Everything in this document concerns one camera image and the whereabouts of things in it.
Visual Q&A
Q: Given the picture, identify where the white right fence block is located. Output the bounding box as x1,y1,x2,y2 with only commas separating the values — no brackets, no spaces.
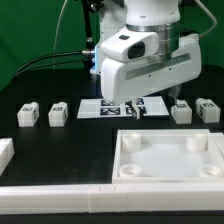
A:
212,133,224,157

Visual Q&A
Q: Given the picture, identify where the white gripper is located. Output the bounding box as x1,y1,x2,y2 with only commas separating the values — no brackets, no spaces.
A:
101,28,201,120

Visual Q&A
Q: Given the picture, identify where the black thick cable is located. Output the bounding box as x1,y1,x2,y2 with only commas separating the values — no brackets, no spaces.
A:
12,50,84,80

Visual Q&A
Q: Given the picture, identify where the white sheet with markers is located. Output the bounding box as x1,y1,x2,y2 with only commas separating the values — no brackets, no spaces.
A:
77,96,169,119

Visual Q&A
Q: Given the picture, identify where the white left fence block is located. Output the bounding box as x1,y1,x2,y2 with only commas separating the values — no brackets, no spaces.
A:
0,138,14,176

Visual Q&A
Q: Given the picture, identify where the grey thin cable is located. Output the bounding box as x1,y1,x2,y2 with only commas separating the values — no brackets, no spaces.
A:
52,0,70,70

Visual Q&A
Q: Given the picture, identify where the white square tabletop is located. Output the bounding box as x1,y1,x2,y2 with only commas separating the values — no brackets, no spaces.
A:
112,129,224,184

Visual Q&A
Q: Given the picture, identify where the white front fence bar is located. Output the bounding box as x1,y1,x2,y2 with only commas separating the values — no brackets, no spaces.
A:
0,182,224,214

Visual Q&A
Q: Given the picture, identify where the white fence block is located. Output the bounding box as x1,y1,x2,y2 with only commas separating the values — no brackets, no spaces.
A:
0,138,14,176
212,133,224,157

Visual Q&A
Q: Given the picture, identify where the black camera pole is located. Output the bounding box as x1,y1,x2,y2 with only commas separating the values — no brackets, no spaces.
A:
81,0,104,69

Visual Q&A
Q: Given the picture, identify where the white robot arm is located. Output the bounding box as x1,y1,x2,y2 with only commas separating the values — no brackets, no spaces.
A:
91,0,201,118

